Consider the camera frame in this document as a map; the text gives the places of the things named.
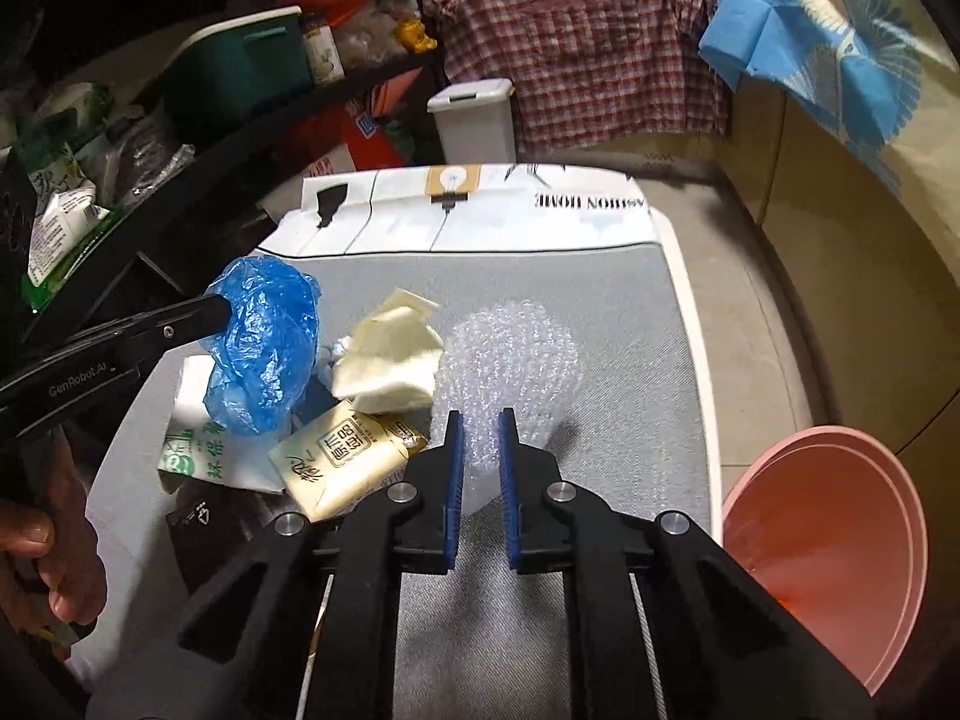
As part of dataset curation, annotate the blue fan patterned cloth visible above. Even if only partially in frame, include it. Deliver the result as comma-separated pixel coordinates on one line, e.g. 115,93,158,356
698,0,932,197

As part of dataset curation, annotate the yellow toy figure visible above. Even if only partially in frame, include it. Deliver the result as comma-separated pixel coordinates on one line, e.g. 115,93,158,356
393,16,438,56

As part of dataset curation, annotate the blue plastic bag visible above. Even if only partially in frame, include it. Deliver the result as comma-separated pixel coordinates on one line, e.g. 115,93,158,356
204,256,322,438

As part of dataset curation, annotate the clear plastic bag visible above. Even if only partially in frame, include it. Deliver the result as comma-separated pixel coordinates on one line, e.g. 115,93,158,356
96,108,197,205

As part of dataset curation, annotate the white green tissue packet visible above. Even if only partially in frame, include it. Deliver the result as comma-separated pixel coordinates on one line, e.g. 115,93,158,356
157,354,290,497

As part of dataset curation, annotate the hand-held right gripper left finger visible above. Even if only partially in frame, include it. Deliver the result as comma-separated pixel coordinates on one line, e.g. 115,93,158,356
86,411,466,720

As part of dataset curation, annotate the red white bag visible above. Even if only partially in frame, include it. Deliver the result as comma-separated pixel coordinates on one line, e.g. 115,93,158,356
291,71,422,175

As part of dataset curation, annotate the green storage box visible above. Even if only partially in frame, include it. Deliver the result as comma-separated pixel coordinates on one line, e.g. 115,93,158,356
160,5,315,133

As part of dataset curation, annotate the cream paper wrapper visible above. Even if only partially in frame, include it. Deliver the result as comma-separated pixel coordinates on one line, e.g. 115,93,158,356
331,286,446,414

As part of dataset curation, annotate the clear bubble wrap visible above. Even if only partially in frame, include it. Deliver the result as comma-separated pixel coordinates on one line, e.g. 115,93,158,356
430,298,583,482

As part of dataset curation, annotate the pink plastic basin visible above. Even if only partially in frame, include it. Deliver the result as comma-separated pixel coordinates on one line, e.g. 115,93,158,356
721,425,929,699

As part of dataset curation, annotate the black shelf rack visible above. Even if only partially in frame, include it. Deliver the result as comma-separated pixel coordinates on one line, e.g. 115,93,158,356
0,0,445,361

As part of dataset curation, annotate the red plaid shirt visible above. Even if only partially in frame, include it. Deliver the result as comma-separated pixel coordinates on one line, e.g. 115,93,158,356
423,0,733,152

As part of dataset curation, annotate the black foil packet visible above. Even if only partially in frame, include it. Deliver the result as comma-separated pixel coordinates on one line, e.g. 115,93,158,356
166,483,302,587

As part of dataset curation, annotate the person's left hand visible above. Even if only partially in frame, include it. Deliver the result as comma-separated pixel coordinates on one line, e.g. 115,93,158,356
0,431,107,625

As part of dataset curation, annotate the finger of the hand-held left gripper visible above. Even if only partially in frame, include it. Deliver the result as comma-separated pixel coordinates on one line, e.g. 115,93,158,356
67,294,232,362

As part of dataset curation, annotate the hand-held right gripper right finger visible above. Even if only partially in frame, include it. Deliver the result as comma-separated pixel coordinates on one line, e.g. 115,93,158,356
499,409,878,720

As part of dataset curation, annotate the white labelled jar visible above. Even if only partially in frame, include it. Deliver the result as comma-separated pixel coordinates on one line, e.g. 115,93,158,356
299,10,347,86

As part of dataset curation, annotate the white printed board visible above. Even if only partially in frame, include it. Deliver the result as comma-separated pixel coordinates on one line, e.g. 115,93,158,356
255,163,662,257

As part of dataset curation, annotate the green white package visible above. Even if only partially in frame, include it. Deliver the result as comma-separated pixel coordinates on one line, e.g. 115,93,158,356
13,82,122,310

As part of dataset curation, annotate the beige drink pouch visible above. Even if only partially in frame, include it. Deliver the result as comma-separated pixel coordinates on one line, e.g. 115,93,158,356
268,410,431,523

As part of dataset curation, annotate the white lidded bin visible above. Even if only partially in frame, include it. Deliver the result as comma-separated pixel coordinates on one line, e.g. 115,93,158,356
427,79,516,167

